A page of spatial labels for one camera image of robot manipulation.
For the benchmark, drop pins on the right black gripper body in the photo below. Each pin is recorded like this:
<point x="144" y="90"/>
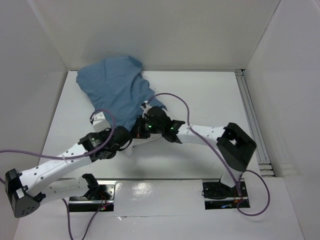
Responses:
<point x="153" y="113"/>

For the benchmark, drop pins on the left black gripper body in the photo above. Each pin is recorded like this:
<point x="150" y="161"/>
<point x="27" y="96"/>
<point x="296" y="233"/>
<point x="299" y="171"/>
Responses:
<point x="120" y="137"/>

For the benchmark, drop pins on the white pillow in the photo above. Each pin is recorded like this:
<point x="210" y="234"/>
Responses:
<point x="134" y="149"/>

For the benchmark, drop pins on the blue pillowcase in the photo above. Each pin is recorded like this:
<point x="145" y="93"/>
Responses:
<point x="116" y="84"/>

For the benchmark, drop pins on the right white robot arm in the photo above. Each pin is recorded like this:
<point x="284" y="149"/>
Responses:
<point x="234" y="147"/>

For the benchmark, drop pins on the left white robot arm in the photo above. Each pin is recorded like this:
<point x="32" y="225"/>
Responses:
<point x="29" y="189"/>

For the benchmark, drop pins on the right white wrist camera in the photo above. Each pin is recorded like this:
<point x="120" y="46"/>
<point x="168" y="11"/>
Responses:
<point x="145" y="106"/>

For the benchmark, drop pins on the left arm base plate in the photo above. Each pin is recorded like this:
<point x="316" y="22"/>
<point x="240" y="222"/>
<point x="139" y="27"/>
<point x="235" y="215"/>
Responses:
<point x="103" y="200"/>

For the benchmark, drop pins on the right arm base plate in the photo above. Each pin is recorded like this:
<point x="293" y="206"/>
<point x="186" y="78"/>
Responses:
<point x="218" y="196"/>

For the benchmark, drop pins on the aluminium rail frame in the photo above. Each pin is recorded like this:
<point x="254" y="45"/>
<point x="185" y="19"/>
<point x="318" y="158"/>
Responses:
<point x="265" y="165"/>

